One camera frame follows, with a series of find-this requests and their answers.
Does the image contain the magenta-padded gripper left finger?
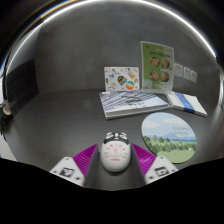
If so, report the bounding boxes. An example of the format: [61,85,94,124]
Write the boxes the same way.
[49,142,102,192]

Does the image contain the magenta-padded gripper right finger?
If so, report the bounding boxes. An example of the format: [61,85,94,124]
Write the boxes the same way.
[128,142,180,188]

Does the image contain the white panda-print computer mouse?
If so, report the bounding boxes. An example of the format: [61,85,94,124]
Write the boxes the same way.
[100,130,132,173]

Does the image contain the round landscape-print mouse pad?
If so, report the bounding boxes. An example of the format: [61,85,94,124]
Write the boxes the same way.
[141,112,198,164]

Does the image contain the large grey striped-cover book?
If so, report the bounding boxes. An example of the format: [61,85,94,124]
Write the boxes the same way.
[98,90,172,120]

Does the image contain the white book with blue band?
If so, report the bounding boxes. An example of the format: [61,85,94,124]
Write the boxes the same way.
[165,91,208,118]

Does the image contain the white sticker sheet card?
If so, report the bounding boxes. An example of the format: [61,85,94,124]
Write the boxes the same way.
[103,66,140,93]

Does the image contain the green menu in acrylic stand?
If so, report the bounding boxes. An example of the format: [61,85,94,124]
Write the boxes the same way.
[139,40,175,94]

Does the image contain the white wall sockets group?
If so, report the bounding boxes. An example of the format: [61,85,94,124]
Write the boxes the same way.
[173,63,198,84]

